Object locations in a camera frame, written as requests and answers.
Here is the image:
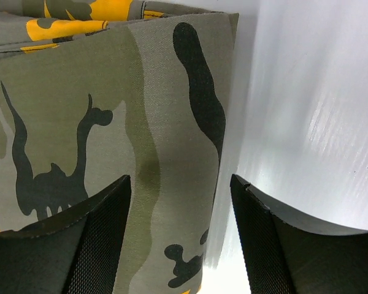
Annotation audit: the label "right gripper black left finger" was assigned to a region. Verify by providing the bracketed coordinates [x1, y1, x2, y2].
[0, 175, 131, 294]

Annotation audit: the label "camouflage cargo trousers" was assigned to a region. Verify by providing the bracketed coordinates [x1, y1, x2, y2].
[0, 1, 239, 293]

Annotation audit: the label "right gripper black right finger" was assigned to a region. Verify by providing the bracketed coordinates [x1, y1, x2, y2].
[230, 175, 368, 293]

